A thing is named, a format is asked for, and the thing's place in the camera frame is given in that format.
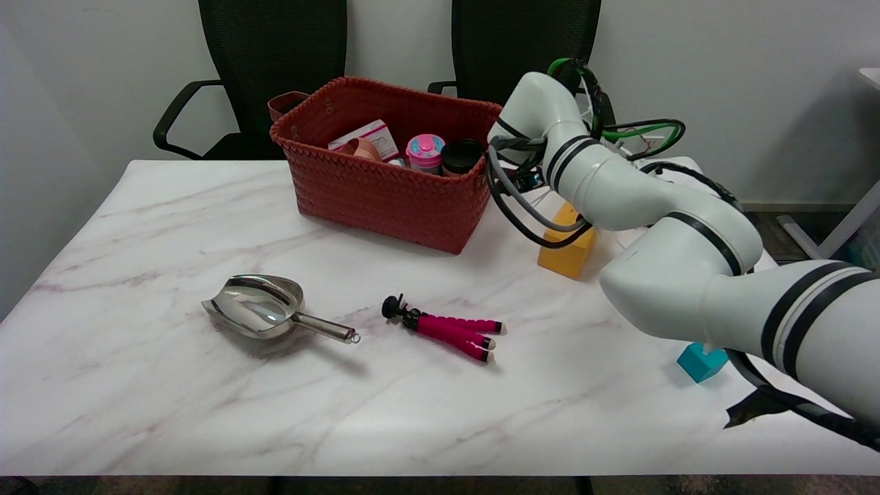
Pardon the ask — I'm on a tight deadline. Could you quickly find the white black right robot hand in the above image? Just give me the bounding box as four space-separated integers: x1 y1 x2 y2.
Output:
507 167 551 195

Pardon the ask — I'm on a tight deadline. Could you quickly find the yellow rectangular box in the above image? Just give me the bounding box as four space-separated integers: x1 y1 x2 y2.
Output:
538 201 597 280

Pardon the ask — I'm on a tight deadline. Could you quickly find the pink white carton box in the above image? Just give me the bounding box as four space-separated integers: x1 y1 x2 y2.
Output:
328 120 400 163

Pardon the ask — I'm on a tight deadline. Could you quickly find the black lidded jar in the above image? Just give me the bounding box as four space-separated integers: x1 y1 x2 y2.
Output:
441 140 485 177

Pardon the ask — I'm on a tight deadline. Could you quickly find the pink lidded container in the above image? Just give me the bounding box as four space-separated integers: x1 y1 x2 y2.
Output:
406 134 446 175

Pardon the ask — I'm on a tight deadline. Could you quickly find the black mesh office chair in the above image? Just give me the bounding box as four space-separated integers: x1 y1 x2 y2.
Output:
153 0 348 161
428 0 603 111

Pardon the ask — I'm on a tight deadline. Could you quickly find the red woven basket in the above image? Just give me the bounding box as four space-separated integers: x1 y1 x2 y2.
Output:
267 76 506 255

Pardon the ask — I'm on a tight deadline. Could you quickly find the peach plastic cup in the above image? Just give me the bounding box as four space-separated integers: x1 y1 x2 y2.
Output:
340 137 382 163

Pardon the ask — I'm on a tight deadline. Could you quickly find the pink flexible mini tripod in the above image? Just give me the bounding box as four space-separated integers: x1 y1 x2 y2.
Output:
382 294 507 364

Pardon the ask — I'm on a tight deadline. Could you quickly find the teal cube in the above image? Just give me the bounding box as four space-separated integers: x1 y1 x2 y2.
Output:
676 342 729 384

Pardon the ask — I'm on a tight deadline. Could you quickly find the silver metal scoop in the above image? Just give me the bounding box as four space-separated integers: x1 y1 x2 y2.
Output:
201 274 361 344

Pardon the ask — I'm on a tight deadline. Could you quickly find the grey cable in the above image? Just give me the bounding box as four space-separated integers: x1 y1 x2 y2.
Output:
492 137 586 234

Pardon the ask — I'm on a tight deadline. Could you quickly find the green cable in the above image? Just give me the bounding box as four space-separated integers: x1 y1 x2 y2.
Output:
547 58 686 162

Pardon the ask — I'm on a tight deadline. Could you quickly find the white desk frame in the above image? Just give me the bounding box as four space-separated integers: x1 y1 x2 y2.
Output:
777 67 880 265

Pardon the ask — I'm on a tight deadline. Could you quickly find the thick black sleeved cable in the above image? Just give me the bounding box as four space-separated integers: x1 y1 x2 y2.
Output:
725 347 880 452

